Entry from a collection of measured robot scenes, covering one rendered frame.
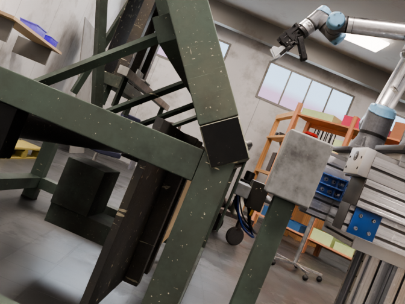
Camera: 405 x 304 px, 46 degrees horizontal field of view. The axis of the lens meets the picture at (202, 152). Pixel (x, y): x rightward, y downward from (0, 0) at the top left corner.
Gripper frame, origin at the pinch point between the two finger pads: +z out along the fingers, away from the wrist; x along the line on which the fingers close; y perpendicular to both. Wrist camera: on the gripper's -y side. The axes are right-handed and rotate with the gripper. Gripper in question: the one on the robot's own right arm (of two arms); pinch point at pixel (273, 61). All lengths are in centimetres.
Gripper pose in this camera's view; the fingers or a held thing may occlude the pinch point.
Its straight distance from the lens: 231.2
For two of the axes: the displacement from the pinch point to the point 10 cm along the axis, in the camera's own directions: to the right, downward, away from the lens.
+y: -6.4, -7.7, -0.2
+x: 0.3, 0.0, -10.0
